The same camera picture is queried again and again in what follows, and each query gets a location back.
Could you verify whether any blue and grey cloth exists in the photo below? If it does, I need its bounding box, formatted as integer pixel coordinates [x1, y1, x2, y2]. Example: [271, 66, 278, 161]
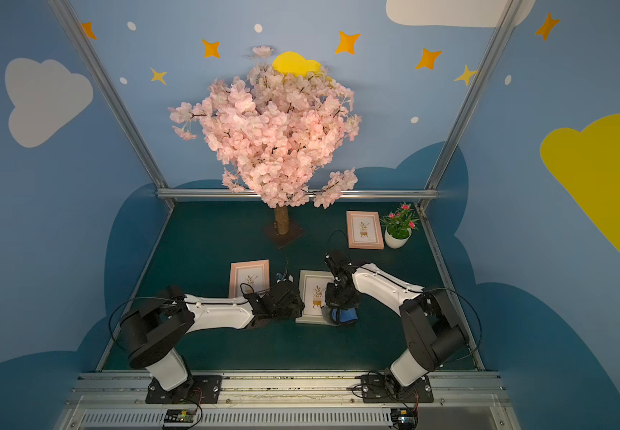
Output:
[322, 306, 358, 326]

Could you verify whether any green picture frame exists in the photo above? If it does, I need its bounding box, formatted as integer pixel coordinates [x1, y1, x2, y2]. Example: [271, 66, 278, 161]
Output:
[295, 270, 334, 325]

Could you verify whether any pink picture frame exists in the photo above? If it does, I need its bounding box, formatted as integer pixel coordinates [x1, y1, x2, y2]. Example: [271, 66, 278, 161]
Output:
[347, 211, 384, 250]
[229, 260, 270, 298]

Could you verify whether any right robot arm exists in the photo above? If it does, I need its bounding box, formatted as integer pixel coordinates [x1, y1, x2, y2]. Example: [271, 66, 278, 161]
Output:
[322, 251, 469, 392]

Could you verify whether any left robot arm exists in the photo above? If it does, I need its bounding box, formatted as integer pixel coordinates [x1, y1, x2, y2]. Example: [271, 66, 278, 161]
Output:
[118, 279, 304, 399]

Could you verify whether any white pot with flowers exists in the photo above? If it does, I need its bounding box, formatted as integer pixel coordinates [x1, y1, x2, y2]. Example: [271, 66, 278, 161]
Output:
[380, 202, 417, 249]

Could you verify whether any right controller board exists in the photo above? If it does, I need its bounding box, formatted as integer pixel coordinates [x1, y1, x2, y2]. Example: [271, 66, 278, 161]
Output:
[390, 408, 418, 430]

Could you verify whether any controller board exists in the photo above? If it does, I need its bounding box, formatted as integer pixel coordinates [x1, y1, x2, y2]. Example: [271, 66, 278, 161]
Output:
[390, 408, 418, 430]
[161, 408, 200, 429]

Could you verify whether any left controller board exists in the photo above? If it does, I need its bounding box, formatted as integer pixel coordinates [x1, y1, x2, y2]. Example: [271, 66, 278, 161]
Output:
[161, 408, 200, 429]

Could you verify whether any pink blossom artificial tree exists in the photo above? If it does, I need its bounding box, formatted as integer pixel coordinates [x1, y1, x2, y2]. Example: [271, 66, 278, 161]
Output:
[169, 46, 362, 247]

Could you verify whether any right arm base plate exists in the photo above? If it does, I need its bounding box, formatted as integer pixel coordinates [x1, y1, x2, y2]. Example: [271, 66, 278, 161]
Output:
[355, 372, 434, 404]

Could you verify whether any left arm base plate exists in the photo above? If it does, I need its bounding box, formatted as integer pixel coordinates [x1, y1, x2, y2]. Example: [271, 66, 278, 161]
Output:
[145, 374, 223, 405]

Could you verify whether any aluminium front rail assembly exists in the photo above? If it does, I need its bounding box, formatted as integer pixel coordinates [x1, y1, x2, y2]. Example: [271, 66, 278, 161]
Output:
[55, 371, 520, 429]

